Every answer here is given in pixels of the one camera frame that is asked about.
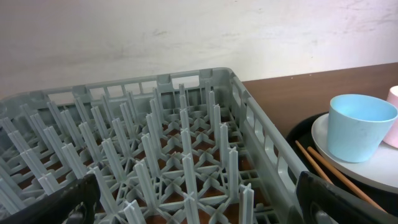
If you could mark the blue cup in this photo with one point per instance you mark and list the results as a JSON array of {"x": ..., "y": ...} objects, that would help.
[{"x": 357, "y": 124}]

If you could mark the white round plate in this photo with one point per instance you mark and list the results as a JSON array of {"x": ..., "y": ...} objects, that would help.
[{"x": 380, "y": 171}]

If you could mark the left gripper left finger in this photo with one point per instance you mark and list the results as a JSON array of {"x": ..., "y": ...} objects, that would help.
[{"x": 74, "y": 203}]

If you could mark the round black tray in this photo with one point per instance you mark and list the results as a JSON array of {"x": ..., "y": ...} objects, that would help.
[{"x": 302, "y": 133}]

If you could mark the grey dishwasher rack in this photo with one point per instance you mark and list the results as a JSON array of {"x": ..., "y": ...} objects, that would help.
[{"x": 182, "y": 147}]

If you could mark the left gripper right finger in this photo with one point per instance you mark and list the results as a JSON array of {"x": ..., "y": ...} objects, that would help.
[{"x": 322, "y": 202}]

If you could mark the pink cup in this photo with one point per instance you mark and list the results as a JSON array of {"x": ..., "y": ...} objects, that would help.
[{"x": 391, "y": 137}]

